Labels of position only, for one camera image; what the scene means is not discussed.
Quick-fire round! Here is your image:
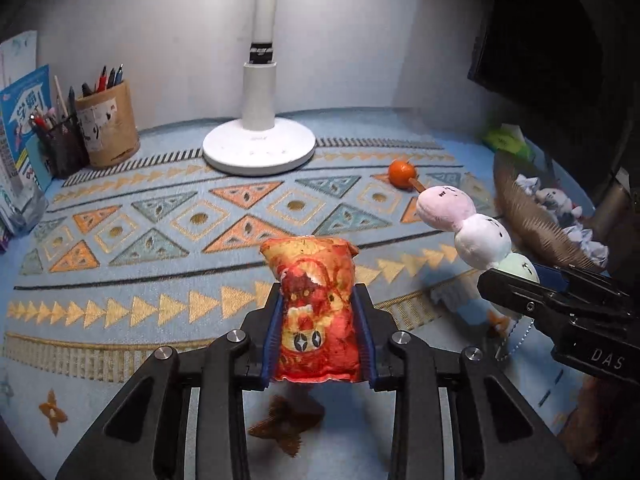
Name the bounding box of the round brown woven tray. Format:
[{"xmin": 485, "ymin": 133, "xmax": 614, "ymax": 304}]
[{"xmin": 492, "ymin": 152, "xmax": 608, "ymax": 273}]

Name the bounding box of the bunch of pencils and pens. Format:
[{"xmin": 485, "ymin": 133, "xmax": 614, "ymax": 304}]
[{"xmin": 29, "ymin": 75, "xmax": 78, "ymax": 133}]

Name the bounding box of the black mesh pen holder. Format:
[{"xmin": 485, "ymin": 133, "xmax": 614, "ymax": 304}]
[{"xmin": 36, "ymin": 115, "xmax": 91, "ymax": 179}]

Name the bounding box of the white plush toy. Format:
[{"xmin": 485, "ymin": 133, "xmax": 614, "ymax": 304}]
[{"xmin": 535, "ymin": 187, "xmax": 583, "ymax": 221}]

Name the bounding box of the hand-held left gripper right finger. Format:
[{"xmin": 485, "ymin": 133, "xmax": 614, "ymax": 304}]
[{"xmin": 353, "ymin": 283, "xmax": 581, "ymax": 480}]

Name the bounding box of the green tissue pack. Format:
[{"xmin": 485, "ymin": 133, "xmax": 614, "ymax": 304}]
[{"xmin": 482, "ymin": 125, "xmax": 528, "ymax": 157}]

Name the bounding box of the red plush snack bag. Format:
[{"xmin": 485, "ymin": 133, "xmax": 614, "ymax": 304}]
[{"xmin": 260, "ymin": 236, "xmax": 362, "ymax": 385}]

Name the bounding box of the white desk lamp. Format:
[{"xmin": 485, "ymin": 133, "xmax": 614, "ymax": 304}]
[{"xmin": 202, "ymin": 0, "xmax": 317, "ymax": 177}]

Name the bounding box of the blue cover book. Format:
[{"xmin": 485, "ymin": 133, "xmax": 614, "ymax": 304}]
[{"xmin": 0, "ymin": 64, "xmax": 55, "ymax": 196}]

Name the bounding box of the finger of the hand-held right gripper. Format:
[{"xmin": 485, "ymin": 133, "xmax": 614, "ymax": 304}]
[
  {"xmin": 477, "ymin": 269, "xmax": 571, "ymax": 333},
  {"xmin": 531, "ymin": 264, "xmax": 632, "ymax": 306}
]

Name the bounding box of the patterned blue table mat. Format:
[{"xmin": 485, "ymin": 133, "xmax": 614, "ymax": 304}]
[{"xmin": 0, "ymin": 107, "xmax": 601, "ymax": 480}]

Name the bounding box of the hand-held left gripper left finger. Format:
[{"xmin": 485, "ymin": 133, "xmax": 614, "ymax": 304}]
[{"xmin": 54, "ymin": 282, "xmax": 287, "ymax": 480}]

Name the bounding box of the orange tangerine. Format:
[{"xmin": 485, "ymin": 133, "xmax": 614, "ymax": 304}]
[{"xmin": 387, "ymin": 158, "xmax": 417, "ymax": 190}]

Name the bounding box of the beige pen holder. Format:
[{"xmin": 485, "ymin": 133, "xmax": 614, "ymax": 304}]
[{"xmin": 75, "ymin": 79, "xmax": 141, "ymax": 168}]

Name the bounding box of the bunch of dark pens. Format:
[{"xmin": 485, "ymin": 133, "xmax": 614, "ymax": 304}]
[{"xmin": 80, "ymin": 63, "xmax": 125, "ymax": 97}]

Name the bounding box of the black monitor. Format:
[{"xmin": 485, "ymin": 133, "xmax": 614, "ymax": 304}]
[{"xmin": 467, "ymin": 0, "xmax": 640, "ymax": 171}]

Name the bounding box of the clear plastic holder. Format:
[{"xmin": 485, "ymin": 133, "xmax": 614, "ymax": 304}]
[{"xmin": 0, "ymin": 160, "xmax": 51, "ymax": 253}]

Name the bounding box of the bottle with white lid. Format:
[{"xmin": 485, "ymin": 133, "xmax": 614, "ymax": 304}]
[{"xmin": 592, "ymin": 167, "xmax": 636, "ymax": 241}]

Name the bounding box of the plush dango skewer toy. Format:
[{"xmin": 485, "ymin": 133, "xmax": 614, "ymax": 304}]
[{"xmin": 407, "ymin": 176, "xmax": 542, "ymax": 361}]

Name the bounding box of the white booklet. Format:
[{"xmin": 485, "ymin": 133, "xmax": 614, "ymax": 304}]
[{"xmin": 0, "ymin": 30, "xmax": 38, "ymax": 88}]

